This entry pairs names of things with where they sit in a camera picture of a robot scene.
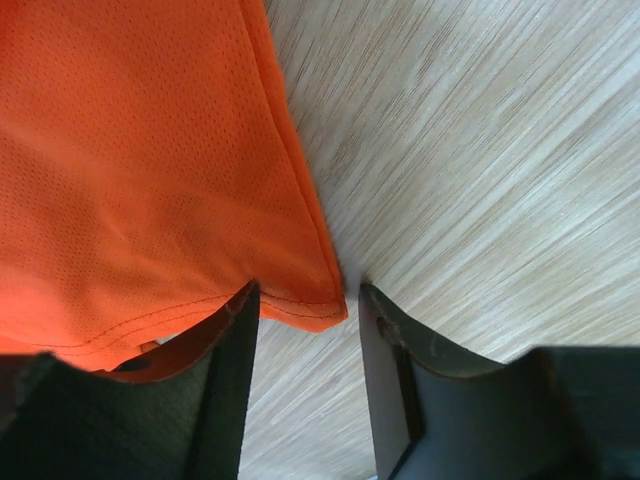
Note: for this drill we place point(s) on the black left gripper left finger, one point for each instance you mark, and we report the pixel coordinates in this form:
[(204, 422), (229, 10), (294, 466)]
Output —
[(175, 412)]

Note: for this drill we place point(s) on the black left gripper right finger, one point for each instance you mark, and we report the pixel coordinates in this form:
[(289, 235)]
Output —
[(441, 411)]

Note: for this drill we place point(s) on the orange t-shirt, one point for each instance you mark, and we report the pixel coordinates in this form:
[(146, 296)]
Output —
[(150, 169)]

